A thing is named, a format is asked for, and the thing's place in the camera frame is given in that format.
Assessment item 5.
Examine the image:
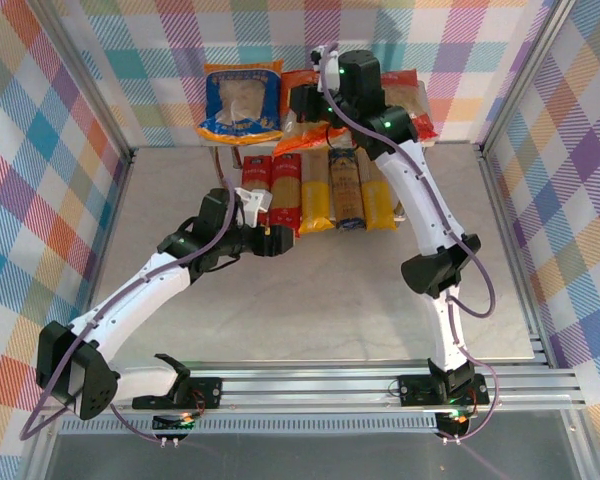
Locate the left controller circuit board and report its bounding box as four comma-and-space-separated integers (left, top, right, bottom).
152, 410, 199, 434

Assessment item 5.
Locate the red spaghetti pack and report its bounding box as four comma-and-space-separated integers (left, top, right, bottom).
269, 153, 303, 239
239, 155, 274, 226

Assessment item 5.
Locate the aluminium mounting rail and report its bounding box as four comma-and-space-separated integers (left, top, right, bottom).
34, 367, 586, 416

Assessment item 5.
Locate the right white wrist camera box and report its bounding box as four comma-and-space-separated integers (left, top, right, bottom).
310, 43, 340, 94

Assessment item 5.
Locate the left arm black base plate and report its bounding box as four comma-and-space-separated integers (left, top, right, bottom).
132, 377, 223, 411

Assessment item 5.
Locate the orange pasta bag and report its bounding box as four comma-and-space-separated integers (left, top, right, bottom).
272, 69, 351, 157

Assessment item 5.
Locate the blue spaghetti pack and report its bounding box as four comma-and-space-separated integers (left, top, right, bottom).
328, 148, 369, 231

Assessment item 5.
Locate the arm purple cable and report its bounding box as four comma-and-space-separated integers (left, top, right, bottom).
317, 47, 501, 444
19, 174, 241, 444

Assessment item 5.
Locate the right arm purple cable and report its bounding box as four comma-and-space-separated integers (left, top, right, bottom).
317, 47, 501, 444

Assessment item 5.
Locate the grey two-tier metal shelf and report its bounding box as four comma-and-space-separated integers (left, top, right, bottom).
199, 74, 437, 224

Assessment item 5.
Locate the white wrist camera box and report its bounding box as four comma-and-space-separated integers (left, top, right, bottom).
232, 187, 274, 227
310, 43, 340, 94

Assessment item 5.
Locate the aluminium side rail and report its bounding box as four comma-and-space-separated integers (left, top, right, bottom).
67, 147, 137, 376
477, 144, 556, 369

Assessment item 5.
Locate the blue orange orecchiette bag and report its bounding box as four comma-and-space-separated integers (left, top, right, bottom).
196, 58, 286, 146

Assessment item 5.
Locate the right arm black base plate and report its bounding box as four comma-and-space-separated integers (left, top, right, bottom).
398, 373, 490, 407

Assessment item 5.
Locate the aluminium frame post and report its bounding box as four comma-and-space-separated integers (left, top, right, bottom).
478, 0, 580, 156
29, 0, 137, 164

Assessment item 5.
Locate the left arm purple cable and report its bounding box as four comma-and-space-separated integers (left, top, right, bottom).
19, 174, 241, 444

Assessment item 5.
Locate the large red fusilli bag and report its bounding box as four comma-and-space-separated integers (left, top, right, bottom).
379, 69, 439, 144

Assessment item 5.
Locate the grey slotted cable duct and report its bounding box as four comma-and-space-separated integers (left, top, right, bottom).
59, 414, 444, 435

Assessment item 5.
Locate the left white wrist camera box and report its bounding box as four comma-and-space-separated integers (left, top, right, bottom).
232, 187, 274, 227

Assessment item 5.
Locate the yellow spaghetti pack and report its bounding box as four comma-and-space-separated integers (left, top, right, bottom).
298, 152, 334, 236
357, 149, 399, 231

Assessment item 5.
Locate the controller circuit board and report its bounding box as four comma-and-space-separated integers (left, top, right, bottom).
152, 410, 199, 434
437, 409, 474, 436

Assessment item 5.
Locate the right controller circuit board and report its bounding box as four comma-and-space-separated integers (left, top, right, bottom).
437, 409, 474, 436

